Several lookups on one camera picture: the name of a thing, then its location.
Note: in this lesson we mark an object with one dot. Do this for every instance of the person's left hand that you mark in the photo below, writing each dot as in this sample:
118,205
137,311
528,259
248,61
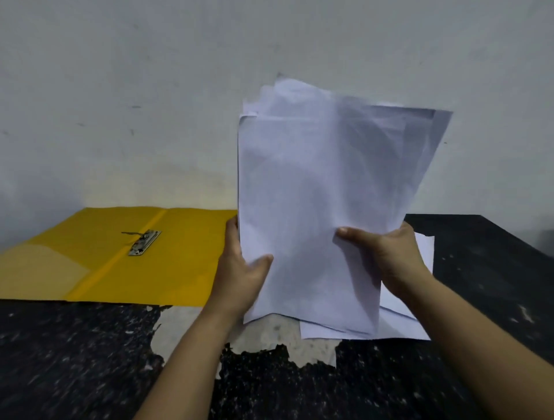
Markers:
233,277

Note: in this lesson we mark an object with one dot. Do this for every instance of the person's right hand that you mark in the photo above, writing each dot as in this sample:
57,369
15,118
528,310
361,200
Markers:
396,259

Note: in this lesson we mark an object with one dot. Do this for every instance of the person's left thumb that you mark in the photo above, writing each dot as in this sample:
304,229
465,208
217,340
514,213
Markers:
259,264

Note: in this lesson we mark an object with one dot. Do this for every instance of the person's right thumb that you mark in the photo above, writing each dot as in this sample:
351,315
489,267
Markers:
351,234

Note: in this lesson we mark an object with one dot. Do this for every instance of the stack of white paper sheets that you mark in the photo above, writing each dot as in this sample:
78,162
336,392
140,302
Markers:
320,203

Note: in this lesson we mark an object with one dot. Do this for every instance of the person's left forearm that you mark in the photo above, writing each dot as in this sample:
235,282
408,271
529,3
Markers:
190,367

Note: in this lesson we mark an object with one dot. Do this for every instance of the person's right forearm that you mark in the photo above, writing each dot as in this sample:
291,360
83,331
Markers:
480,350

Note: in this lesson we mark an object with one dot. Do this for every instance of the white paper sheet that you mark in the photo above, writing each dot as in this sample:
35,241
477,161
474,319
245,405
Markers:
404,320

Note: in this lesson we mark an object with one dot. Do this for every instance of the metal folder clip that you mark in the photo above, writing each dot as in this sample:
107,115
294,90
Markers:
144,242

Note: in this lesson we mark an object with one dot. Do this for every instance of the yellow file folder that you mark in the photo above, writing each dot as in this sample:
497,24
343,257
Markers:
108,259

